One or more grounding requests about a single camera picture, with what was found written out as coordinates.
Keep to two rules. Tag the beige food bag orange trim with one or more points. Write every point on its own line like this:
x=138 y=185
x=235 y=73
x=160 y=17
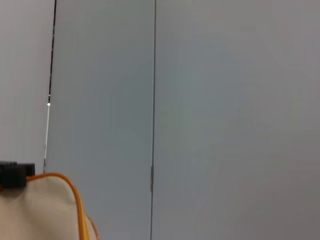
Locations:
x=37 y=212

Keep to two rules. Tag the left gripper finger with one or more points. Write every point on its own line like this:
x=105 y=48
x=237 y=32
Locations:
x=28 y=168
x=13 y=177

